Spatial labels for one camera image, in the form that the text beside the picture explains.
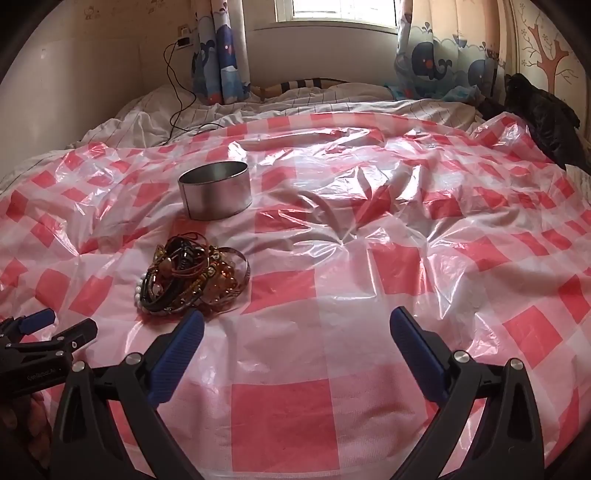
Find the tree wall sticker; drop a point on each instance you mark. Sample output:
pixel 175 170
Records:
pixel 549 60

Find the black charger plug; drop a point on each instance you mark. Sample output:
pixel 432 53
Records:
pixel 184 41

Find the black jacket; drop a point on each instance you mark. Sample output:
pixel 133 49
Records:
pixel 540 115

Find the red checked plastic sheet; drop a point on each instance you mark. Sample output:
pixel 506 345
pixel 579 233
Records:
pixel 323 230

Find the window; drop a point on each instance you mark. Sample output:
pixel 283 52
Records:
pixel 337 9

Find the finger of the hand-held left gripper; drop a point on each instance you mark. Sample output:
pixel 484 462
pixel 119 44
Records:
pixel 69 336
pixel 37 319

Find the striped pillow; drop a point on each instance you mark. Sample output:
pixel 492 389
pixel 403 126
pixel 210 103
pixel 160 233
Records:
pixel 300 84

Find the light blue cloth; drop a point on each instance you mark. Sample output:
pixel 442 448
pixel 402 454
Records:
pixel 457 94

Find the round metal tin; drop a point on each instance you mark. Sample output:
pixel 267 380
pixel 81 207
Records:
pixel 217 198

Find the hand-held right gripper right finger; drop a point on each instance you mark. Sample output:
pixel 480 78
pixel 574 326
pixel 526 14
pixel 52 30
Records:
pixel 415 355

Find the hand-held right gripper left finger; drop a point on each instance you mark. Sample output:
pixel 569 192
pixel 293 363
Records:
pixel 178 355

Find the person's left hand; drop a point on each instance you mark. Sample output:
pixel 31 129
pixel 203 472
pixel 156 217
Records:
pixel 34 424

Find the blue whale print curtain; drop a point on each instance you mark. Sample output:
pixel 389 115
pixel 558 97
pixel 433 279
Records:
pixel 221 55
pixel 443 46

